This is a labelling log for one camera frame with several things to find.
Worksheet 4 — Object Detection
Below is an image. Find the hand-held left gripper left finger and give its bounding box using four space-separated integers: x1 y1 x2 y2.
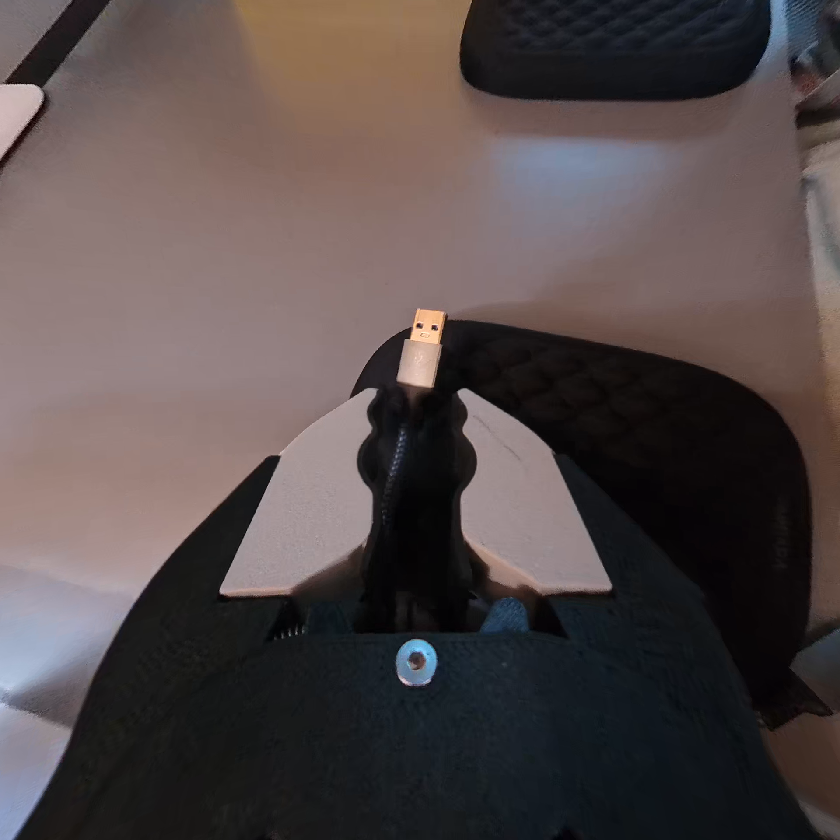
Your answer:
220 387 396 601

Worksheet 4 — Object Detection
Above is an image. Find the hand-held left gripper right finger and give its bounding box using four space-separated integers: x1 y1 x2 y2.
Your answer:
451 387 614 598

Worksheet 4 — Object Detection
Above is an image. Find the grey braided usb cable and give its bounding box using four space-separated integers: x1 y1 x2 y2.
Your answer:
371 308 450 627

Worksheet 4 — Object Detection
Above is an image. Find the black quilted pad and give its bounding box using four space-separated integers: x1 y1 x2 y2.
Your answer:
351 320 834 731
459 0 774 101

